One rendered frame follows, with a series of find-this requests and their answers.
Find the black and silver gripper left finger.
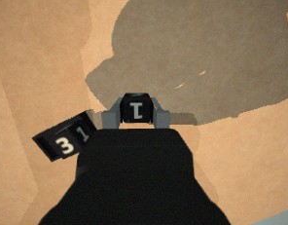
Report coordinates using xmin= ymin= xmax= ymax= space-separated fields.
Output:
xmin=101 ymin=97 xmax=124 ymax=129

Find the black number cube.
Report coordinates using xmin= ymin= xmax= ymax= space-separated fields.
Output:
xmin=123 ymin=93 xmax=151 ymax=123
xmin=48 ymin=120 xmax=90 ymax=159

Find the black tray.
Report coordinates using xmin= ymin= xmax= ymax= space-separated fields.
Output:
xmin=32 ymin=111 xmax=97 ymax=162

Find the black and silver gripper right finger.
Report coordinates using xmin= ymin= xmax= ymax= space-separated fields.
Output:
xmin=150 ymin=97 xmax=171 ymax=129

